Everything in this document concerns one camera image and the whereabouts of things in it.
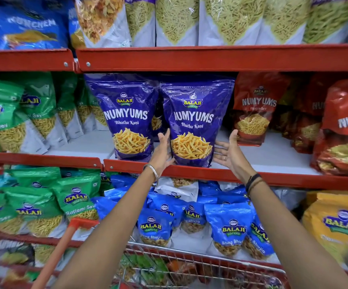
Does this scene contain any person's right hand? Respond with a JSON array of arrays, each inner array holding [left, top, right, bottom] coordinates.
[[213, 129, 257, 183]]

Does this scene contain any person's left hand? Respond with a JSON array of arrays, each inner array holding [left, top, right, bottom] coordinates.
[[148, 128, 175, 175]]

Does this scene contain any person's left forearm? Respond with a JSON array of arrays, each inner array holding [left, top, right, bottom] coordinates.
[[52, 170, 160, 289]]

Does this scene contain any person's right forearm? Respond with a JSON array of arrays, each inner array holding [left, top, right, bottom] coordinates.
[[246, 177, 348, 289]]

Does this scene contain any silver bangle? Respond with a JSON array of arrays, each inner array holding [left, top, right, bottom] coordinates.
[[143, 164, 160, 184]]

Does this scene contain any black wrist band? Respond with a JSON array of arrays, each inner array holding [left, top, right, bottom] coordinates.
[[245, 173, 262, 192]]

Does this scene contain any white snack packet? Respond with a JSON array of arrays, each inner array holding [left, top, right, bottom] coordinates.
[[154, 177, 199, 203]]

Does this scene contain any brown thread wrist band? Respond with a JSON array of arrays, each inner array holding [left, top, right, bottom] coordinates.
[[247, 179, 265, 198]]

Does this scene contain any red snack packet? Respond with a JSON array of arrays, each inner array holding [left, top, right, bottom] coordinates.
[[310, 79, 348, 177], [291, 74, 331, 154], [233, 72, 291, 147]]

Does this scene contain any purple snack packet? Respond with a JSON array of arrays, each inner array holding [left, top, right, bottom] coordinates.
[[150, 96, 168, 142], [160, 77, 235, 168], [85, 76, 160, 162]]

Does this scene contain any red metal shelf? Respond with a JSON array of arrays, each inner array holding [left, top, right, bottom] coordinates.
[[103, 129, 348, 192], [0, 129, 114, 171], [76, 43, 348, 73], [0, 49, 76, 72]]

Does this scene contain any pile of blue peanut packets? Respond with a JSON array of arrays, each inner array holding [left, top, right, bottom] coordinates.
[[90, 174, 276, 262]]

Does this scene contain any green sev packet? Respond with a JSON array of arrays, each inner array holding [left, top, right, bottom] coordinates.
[[87, 90, 110, 131], [75, 78, 97, 134], [54, 73, 85, 140], [0, 79, 49, 155], [19, 73, 68, 149]]

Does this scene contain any green packet with leaf print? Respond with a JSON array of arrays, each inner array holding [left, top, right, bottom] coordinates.
[[123, 253, 170, 287]]

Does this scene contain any orange snack packet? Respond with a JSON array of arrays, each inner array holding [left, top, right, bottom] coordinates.
[[166, 259, 199, 282]]

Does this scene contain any clear yellow sev packet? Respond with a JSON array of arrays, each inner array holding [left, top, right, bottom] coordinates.
[[302, 0, 348, 44], [125, 0, 157, 47], [155, 0, 200, 47], [198, 0, 267, 46], [257, 0, 313, 45]]

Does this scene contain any yellow snack packet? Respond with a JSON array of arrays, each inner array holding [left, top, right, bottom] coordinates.
[[301, 191, 348, 266]]

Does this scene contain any pile of green snack packets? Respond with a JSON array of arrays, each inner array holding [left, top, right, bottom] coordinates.
[[0, 167, 110, 267]]

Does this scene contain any clear mixed snack packet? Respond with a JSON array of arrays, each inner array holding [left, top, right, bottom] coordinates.
[[74, 0, 132, 48]]

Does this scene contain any large blue snack packet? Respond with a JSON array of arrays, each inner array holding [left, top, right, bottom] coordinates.
[[0, 0, 70, 51], [67, 0, 86, 49]]

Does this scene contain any dark snack packet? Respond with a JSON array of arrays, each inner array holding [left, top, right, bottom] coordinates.
[[0, 238, 37, 266]]

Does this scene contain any red wire shopping cart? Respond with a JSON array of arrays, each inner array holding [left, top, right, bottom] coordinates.
[[0, 218, 289, 289]]

